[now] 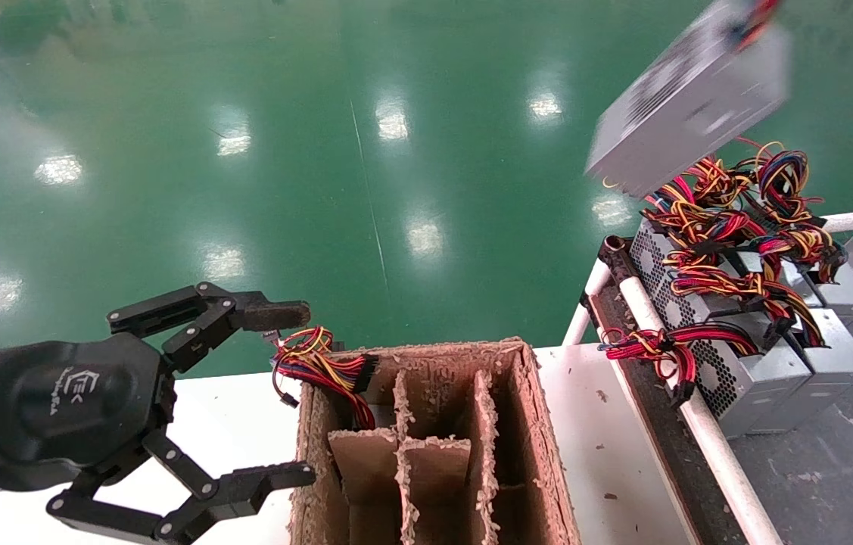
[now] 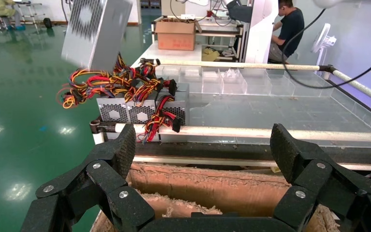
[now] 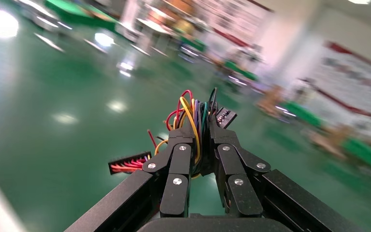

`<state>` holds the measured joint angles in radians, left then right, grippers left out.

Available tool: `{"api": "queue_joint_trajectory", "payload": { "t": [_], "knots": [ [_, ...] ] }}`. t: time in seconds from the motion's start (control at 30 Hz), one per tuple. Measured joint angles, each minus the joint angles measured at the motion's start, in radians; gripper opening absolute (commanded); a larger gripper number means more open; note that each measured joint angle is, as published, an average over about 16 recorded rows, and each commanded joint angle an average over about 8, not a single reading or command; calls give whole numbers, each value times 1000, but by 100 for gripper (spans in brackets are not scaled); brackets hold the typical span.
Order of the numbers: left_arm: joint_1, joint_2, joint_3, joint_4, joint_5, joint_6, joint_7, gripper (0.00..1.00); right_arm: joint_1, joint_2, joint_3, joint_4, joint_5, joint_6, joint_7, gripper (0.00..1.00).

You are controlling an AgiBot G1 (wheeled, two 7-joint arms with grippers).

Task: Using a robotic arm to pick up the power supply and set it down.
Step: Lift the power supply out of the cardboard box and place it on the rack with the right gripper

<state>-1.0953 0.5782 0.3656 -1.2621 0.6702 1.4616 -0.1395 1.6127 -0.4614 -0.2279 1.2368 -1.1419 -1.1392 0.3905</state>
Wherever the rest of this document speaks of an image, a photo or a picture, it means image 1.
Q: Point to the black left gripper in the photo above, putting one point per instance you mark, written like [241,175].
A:
[70,401]

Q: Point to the cardboard divider insert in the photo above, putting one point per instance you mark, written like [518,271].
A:
[434,454]

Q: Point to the brown cardboard box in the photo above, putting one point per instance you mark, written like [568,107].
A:
[524,424]

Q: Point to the black pipe joint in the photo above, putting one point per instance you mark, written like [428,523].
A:
[615,257]

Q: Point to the silver perforated power supply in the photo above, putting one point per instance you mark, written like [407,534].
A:
[767,393]

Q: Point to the dark grey rack shelf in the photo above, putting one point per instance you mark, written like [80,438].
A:
[835,484]

